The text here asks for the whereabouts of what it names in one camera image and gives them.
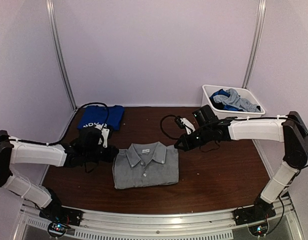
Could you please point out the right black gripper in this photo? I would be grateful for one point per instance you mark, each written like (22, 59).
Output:
(188, 147)

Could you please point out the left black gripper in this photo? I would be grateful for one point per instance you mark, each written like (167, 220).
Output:
(111, 154)

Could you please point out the grey garment pile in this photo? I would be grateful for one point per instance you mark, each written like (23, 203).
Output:
(146, 165)

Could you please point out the blue t-shirt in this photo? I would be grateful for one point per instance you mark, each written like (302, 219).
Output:
(97, 115)

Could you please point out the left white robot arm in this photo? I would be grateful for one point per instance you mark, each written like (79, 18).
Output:
(91, 146)

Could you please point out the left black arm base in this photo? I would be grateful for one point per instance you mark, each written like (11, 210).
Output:
(56, 213)

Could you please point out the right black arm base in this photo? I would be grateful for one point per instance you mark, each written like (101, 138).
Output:
(259, 211)

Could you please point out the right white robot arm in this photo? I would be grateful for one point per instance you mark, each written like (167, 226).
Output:
(287, 132)

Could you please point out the blue garment in bin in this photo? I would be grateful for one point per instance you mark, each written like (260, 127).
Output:
(218, 104)

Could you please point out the light grey-blue garment in bin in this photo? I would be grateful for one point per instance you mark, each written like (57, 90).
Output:
(241, 103)

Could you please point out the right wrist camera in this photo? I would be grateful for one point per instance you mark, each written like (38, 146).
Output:
(184, 123)

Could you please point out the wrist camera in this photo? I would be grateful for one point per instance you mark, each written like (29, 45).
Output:
(105, 132)
(184, 123)

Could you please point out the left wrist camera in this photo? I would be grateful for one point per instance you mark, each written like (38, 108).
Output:
(105, 132)

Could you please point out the aluminium front rail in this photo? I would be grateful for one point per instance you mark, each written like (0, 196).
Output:
(213, 225)

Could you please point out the right aluminium frame post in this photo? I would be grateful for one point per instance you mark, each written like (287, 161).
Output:
(258, 30)

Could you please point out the aluminium frame post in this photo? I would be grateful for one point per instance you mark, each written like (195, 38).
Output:
(59, 54)
(258, 30)

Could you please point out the left aluminium frame post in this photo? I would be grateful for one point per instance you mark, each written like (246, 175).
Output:
(59, 54)

